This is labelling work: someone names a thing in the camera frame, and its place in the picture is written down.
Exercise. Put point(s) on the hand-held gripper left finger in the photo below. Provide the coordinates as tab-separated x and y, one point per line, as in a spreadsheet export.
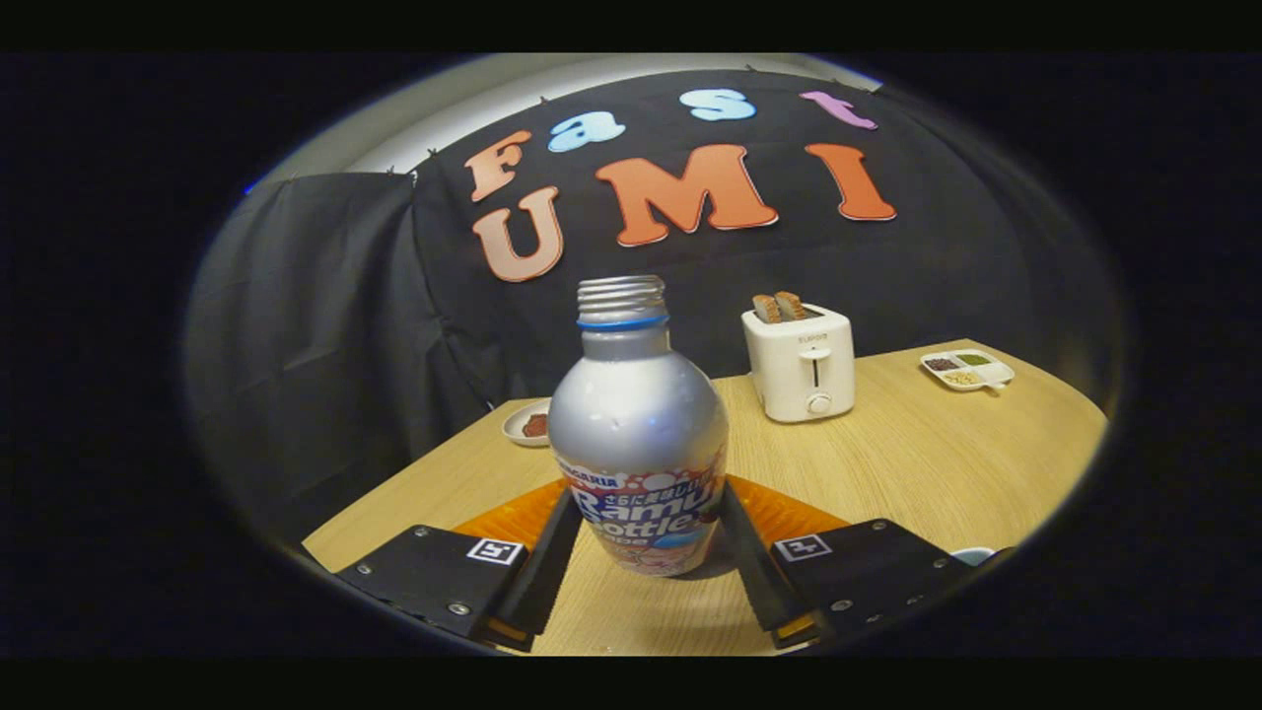
547	577

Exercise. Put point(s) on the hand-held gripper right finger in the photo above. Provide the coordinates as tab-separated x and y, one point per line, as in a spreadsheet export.
754	577

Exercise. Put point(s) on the silver bottle with printed label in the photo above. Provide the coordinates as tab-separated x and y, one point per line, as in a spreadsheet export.
636	414

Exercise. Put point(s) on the white cup with blue inside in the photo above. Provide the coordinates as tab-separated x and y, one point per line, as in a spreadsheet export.
974	556

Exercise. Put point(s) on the white round plate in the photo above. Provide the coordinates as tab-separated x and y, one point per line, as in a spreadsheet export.
515	429

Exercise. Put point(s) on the reddish brown food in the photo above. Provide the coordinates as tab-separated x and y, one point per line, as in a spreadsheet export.
535	425

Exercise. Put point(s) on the wooden table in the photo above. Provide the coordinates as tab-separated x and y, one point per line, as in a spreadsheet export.
907	463

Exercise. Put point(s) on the white toaster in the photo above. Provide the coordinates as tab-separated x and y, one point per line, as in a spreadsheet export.
799	370

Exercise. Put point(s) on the brown toast slice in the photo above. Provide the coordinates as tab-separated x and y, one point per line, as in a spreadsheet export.
766	309
791	304

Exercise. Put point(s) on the white divided tray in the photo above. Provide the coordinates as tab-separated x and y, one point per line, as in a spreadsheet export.
968	371

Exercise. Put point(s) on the black backdrop cloth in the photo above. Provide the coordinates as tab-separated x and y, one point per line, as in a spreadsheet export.
325	325

